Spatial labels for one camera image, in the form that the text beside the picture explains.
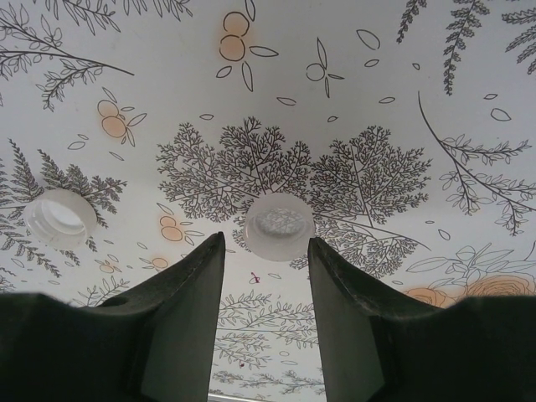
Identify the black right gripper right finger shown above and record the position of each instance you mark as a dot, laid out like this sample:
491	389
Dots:
419	356

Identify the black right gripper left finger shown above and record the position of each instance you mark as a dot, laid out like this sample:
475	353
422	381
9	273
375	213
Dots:
104	352

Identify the opaque white bottle cap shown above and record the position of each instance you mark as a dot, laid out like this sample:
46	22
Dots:
58	232

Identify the translucent white bottle cap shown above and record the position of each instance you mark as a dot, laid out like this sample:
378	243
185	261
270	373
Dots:
278	240

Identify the floral patterned tablecloth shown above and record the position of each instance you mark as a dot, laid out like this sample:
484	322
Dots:
268	104

